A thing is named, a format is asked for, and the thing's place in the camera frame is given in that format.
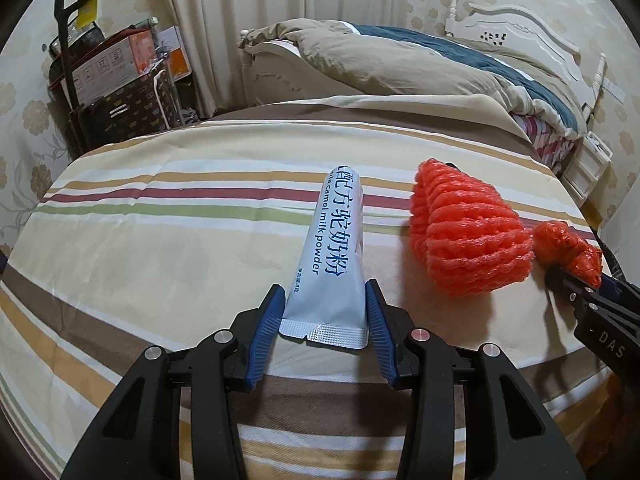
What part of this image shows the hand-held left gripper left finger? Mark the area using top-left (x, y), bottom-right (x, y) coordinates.
top-left (60, 284), bottom-right (287, 480)

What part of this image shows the dark patterned bag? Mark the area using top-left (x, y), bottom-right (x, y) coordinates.
top-left (70, 60), bottom-right (177, 152)

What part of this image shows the white and orange box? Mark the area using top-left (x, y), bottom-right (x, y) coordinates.
top-left (159, 25), bottom-right (194, 82)

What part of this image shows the beige plain cloth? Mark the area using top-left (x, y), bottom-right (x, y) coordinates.
top-left (200, 92), bottom-right (531, 135)

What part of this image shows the striped table cloth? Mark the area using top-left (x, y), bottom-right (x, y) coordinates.
top-left (0, 105), bottom-right (631, 480)

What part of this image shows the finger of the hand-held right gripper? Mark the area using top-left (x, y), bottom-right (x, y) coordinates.
top-left (546, 266), bottom-right (608, 316)
top-left (600, 274), bottom-right (640, 311)

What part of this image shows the plaid bed sheet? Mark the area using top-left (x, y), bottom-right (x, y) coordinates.
top-left (510, 112), bottom-right (581, 177)

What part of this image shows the orange foam fruit net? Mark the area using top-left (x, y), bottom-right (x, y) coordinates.
top-left (408, 158), bottom-right (535, 296)

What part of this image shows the cream curtain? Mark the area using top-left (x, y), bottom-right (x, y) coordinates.
top-left (97, 0), bottom-right (416, 121)

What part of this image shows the pale blue powder sachet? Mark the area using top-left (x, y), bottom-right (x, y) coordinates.
top-left (278, 162), bottom-right (371, 350)

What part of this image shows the white plastic drawer unit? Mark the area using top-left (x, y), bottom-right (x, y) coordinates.
top-left (560, 132), bottom-right (613, 207)

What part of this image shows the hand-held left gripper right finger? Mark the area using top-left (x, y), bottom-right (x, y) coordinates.
top-left (365, 280), bottom-right (586, 480)

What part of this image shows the black hand trolley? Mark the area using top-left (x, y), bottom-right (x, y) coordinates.
top-left (49, 0), bottom-right (101, 157)

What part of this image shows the beige and blue duvet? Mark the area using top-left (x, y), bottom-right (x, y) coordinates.
top-left (240, 17), bottom-right (591, 137)

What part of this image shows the white bed with duvet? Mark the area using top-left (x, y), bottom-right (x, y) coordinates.
top-left (239, 0), bottom-right (608, 121)

